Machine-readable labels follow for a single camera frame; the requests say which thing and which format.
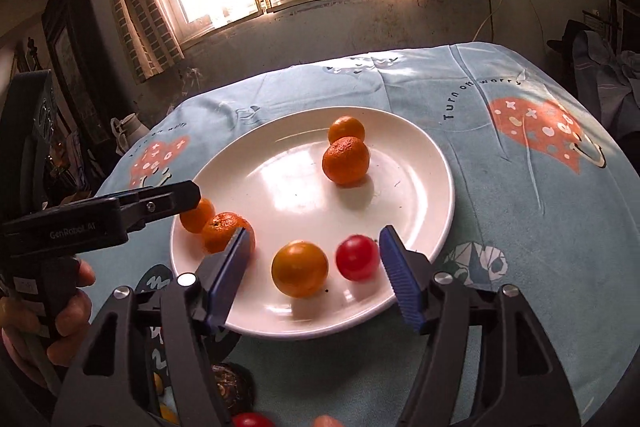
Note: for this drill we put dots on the dark brown round fruit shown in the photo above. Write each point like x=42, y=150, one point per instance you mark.
x=231, y=384

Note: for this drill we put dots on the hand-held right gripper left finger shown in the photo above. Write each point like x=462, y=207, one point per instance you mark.
x=231, y=279

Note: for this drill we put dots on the smooth yellow-orange citrus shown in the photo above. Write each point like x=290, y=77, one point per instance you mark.
x=300, y=269

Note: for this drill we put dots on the large dimpled tangerine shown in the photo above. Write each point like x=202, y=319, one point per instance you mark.
x=346, y=162

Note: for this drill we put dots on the light blue printed tablecloth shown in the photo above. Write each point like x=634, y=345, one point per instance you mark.
x=500, y=232

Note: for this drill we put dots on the dark hat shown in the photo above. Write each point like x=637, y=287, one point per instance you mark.
x=567, y=38

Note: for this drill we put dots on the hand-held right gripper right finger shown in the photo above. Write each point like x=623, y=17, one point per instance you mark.
x=400, y=282

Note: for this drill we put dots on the tangerine with green stem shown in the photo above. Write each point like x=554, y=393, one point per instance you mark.
x=222, y=232

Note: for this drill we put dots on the small tangerine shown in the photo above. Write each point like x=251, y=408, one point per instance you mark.
x=346, y=129
x=196, y=219

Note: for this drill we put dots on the person's left hand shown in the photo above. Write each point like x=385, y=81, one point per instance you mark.
x=72, y=322

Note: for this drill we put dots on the dark framed cabinet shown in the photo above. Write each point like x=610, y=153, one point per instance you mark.
x=70, y=67

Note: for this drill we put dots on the pile of clothes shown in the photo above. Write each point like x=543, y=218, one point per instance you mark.
x=607, y=77

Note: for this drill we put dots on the red tomato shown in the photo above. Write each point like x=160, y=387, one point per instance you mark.
x=252, y=420
x=356, y=258

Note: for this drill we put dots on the white jug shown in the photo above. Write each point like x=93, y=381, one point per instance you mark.
x=127, y=129

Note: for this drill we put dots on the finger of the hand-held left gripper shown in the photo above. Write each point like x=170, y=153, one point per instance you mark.
x=170, y=202

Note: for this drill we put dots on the white plate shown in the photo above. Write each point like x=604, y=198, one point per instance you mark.
x=280, y=187

